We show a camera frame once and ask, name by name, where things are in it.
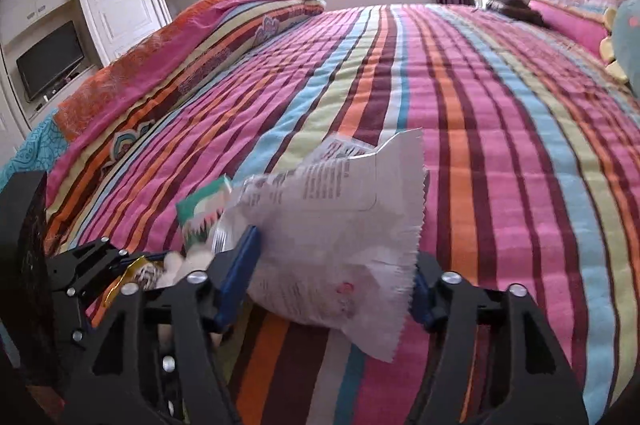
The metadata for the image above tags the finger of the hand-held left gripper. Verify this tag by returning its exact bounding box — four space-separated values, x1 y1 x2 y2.
50 292 118 358
47 237 168 297

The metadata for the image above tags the plain pink pillow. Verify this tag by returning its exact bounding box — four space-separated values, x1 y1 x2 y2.
529 0 612 57

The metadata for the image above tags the black flat television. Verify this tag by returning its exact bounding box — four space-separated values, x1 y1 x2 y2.
16 21 86 102

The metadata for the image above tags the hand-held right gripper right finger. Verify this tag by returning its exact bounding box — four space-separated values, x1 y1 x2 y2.
407 252 590 425

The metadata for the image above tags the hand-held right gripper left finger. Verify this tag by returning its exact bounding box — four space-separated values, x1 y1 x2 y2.
62 225 262 425

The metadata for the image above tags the green and white packet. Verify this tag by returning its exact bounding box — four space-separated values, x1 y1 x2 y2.
175 175 233 256

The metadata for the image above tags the teal and yellow plush toy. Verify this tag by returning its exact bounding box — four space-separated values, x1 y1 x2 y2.
597 0 640 98

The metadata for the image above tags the white printed wrapper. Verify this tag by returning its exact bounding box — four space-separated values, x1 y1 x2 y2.
220 128 431 363

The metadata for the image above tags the yellow snack wrapper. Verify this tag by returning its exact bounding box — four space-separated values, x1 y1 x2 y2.
102 255 167 307

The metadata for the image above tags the folded orange pink quilt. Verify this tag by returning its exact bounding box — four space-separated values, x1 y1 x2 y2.
0 0 326 206

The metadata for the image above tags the striped bed cover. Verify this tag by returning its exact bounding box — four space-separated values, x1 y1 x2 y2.
0 2 640 425

